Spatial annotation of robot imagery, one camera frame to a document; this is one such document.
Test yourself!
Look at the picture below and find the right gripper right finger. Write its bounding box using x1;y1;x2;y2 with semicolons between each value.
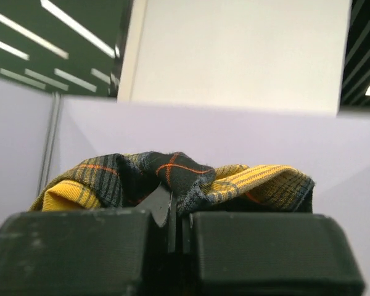
182;212;366;295

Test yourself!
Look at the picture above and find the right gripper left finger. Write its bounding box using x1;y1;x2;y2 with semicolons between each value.
0;185;176;295

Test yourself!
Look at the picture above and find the yellow plaid long sleeve shirt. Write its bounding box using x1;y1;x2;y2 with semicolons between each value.
31;151;315;215

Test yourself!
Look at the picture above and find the grey corner wall post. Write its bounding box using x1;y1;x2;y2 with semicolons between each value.
37;92;62;195

